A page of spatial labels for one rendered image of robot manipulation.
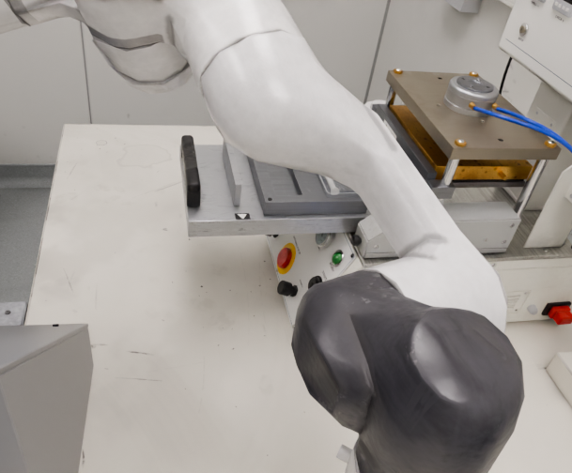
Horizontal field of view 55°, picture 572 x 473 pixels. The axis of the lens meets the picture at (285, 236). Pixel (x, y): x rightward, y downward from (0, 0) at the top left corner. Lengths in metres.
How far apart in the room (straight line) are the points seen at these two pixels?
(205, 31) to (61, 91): 1.94
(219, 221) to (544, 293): 0.60
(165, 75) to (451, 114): 0.47
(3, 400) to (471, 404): 0.33
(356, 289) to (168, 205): 0.84
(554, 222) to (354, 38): 1.63
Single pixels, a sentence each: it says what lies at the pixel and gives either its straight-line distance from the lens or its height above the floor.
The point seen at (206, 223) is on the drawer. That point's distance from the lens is 0.81.
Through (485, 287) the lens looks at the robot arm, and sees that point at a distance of 0.46.
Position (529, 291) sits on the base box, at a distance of 1.06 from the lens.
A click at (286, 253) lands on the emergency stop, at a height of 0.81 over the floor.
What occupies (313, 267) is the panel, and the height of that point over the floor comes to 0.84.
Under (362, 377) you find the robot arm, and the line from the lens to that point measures 0.38.
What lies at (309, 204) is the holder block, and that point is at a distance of 0.83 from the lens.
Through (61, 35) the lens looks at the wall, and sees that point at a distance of 2.34.
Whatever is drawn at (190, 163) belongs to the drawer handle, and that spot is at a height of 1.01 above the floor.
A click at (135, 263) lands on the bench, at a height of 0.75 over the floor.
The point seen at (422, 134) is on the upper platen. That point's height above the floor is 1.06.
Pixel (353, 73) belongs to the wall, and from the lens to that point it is 2.52.
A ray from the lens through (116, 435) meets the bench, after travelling 0.84.
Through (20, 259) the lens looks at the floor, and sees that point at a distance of 2.27.
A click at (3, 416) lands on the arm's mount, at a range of 0.49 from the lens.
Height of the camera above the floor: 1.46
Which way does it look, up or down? 38 degrees down
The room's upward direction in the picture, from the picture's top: 9 degrees clockwise
